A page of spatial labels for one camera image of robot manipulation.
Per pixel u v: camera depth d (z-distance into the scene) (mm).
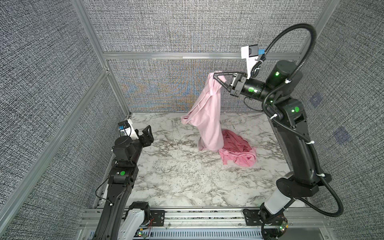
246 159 906
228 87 479
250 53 417
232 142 903
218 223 736
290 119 387
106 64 903
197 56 896
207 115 586
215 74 478
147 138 627
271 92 399
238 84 427
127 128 574
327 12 709
